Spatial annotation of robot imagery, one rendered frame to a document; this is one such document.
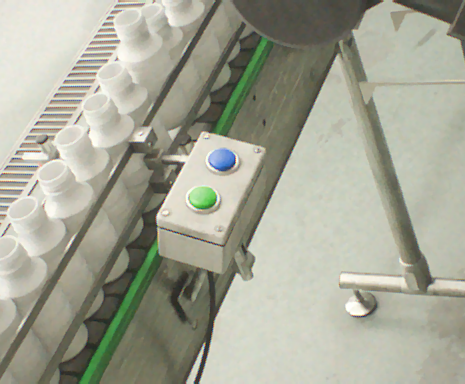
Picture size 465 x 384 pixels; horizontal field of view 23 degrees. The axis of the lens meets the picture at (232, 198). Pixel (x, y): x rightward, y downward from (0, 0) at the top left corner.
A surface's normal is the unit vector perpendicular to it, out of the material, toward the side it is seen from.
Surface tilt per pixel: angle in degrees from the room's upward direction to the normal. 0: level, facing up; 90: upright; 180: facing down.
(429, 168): 0
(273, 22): 89
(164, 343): 90
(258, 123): 90
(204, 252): 90
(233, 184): 20
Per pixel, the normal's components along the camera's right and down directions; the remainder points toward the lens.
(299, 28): -0.35, 0.70
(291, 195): -0.32, -0.70
